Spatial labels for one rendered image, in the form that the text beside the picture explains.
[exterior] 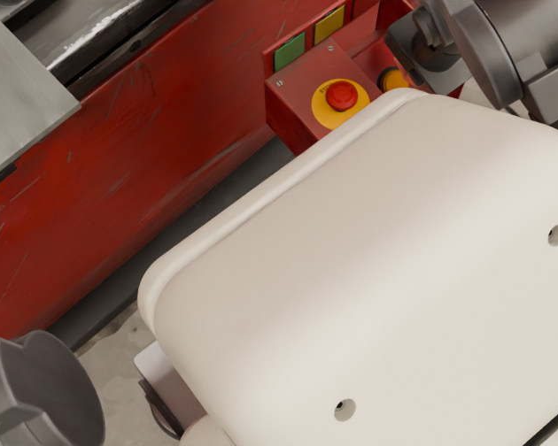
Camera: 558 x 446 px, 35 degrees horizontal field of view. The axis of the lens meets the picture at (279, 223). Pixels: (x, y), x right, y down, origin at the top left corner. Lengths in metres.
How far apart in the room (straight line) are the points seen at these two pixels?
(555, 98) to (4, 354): 0.37
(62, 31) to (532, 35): 0.62
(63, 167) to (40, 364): 0.74
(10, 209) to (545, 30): 0.81
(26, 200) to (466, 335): 0.89
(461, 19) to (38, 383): 0.34
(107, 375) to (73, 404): 1.30
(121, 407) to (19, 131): 1.01
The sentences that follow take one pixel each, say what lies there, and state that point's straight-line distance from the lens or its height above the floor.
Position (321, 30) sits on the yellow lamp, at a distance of 1.11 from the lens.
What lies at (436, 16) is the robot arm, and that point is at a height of 1.04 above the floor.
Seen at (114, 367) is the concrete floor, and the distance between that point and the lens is 1.81.
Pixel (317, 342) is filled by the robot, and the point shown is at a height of 1.39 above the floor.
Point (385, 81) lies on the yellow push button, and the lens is 1.17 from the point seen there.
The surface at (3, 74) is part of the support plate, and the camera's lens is 0.90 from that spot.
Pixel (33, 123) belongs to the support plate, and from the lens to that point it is 0.87.
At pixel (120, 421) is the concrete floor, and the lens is 1.79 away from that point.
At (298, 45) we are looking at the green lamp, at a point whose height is 0.81.
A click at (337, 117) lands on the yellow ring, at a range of 1.09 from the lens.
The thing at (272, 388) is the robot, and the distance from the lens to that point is 0.36.
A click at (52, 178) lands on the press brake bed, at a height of 0.66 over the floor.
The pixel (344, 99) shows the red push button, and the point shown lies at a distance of 1.07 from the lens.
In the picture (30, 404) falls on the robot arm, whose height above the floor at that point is 1.29.
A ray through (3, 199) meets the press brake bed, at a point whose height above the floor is 0.70.
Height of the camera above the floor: 1.74
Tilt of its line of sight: 69 degrees down
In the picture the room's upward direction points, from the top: 1 degrees counter-clockwise
